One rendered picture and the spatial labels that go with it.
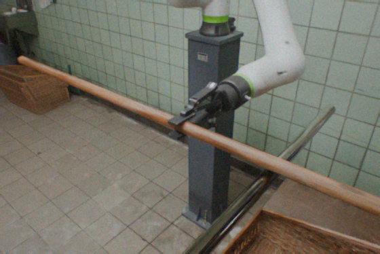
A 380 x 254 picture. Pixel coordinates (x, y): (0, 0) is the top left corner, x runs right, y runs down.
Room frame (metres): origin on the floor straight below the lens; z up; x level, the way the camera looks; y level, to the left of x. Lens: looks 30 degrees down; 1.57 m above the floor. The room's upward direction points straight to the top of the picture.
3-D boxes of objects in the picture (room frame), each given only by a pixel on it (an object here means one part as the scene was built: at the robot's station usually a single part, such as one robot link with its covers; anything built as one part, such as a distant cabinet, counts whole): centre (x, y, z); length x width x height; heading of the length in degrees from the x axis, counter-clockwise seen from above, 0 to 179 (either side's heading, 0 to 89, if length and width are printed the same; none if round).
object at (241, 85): (0.81, -0.12, 1.19); 0.12 x 0.06 x 0.09; 52
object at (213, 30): (1.52, -0.15, 1.23); 0.26 x 0.15 x 0.06; 141
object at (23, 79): (3.10, 1.74, 0.32); 0.56 x 0.49 x 0.28; 58
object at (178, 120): (0.64, 0.02, 1.21); 0.07 x 0.03 x 0.01; 142
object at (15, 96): (3.10, 1.75, 0.14); 0.56 x 0.49 x 0.28; 56
